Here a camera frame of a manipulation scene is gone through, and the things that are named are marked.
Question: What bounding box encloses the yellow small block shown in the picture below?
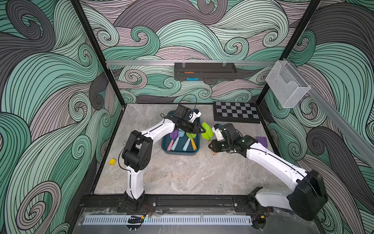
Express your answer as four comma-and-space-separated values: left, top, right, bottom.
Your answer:
109, 159, 117, 166

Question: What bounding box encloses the clear plastic wall bin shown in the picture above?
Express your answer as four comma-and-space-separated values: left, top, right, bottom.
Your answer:
266, 60, 311, 108

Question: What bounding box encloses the aluminium rail back wall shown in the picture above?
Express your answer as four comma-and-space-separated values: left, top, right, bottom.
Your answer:
105, 59, 277, 67

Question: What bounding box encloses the green pointed shovel wooden handle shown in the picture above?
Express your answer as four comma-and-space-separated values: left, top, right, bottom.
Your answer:
201, 122, 213, 144

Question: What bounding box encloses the purple shovel pink handle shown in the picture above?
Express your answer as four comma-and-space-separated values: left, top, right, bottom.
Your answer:
256, 136, 268, 148
167, 130, 179, 151

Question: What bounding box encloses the black wall shelf tray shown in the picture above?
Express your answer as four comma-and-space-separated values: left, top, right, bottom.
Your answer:
174, 63, 238, 83

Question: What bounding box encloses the white slotted cable duct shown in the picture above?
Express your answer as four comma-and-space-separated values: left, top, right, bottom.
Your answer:
83, 214, 252, 226

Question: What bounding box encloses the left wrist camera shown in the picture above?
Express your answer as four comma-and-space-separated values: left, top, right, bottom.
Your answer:
174, 105, 202, 123

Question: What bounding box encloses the light blue shovel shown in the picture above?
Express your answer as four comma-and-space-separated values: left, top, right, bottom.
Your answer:
171, 130, 185, 151
183, 133, 191, 151

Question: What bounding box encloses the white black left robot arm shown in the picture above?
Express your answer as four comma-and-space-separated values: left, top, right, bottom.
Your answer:
121, 118, 206, 204

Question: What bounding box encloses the black white chessboard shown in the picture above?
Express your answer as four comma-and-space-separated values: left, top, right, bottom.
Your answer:
213, 101, 260, 123

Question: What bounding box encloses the teal plastic storage box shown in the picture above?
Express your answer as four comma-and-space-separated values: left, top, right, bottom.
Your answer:
161, 111, 201, 156

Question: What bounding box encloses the aluminium rail wall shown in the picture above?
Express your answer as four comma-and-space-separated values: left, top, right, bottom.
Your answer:
105, 59, 277, 67
283, 58, 374, 167

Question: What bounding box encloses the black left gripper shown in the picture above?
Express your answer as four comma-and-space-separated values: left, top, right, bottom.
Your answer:
179, 120, 205, 135

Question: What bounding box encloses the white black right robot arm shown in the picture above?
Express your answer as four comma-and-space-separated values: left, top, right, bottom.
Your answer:
208, 123, 328, 221

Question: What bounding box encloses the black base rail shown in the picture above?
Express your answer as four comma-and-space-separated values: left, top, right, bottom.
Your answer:
79, 194, 274, 215

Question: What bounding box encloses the aluminium rail right wall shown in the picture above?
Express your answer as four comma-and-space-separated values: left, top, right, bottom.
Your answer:
283, 58, 374, 167

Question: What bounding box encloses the green round shovel wooden handle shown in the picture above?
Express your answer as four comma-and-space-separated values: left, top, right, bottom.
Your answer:
187, 133, 197, 151

